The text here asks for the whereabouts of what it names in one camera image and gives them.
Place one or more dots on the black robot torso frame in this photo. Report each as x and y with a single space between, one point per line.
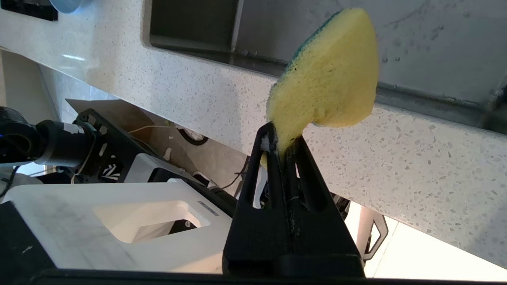
59 144

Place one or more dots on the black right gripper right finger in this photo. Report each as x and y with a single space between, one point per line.
324 245

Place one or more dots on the blue-grey plate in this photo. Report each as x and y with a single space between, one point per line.
71 4

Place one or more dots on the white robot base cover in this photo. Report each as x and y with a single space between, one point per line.
79 221

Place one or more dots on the yellow green sponge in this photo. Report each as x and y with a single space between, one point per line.
328 79

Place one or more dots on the stainless steel sink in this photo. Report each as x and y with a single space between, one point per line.
198 23

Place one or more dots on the black induction cooktop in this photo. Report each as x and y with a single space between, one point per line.
27 8

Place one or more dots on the white base cabinet front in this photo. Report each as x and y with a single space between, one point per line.
75 89

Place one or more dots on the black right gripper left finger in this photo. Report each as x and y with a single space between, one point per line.
257 245

